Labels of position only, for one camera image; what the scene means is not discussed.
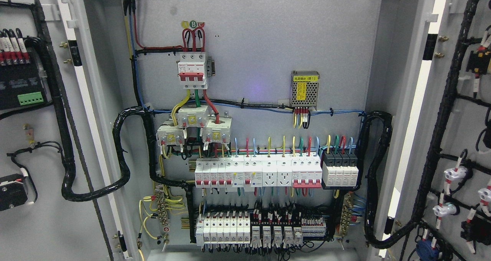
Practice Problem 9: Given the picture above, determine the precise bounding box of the black digital power meter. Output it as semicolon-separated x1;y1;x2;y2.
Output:
0;37;47;110

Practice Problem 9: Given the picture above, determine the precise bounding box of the white breakers lower left row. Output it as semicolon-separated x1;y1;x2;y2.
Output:
195;210;252;247

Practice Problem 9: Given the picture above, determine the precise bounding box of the black cable loom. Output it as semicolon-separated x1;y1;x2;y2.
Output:
357;111;419;249
61;106;196;243

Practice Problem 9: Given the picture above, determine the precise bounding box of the white rotary selector switch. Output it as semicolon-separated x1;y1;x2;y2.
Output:
0;173;28;211

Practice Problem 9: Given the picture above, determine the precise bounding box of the white current transformers cluster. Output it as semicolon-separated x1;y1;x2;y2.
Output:
156;105;232;146

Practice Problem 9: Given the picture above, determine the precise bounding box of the black white surge protector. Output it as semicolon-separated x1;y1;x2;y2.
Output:
321;152;360;191

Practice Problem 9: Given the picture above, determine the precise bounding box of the metal mesh power supply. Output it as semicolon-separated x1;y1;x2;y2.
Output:
290;71;320;107

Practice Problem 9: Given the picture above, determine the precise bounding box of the white red mini breakers row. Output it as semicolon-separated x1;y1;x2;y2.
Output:
194;156;263;192

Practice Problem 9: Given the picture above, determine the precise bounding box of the red three-pole main breaker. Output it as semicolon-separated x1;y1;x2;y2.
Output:
177;52;215;90

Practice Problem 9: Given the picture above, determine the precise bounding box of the black cable loom left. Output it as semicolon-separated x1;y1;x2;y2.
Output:
61;106;196;243

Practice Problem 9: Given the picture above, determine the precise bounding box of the black cable loom right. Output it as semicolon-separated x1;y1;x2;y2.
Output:
357;111;419;249

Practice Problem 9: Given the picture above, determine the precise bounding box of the red handle four-pole breaker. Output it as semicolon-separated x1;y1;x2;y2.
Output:
292;155;322;188

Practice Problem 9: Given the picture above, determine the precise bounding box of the lower relay terminal row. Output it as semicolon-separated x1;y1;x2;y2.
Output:
249;201;327;253

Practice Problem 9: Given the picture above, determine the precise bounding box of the grey cabinet door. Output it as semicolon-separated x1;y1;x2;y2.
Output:
356;0;490;261
0;0;124;261

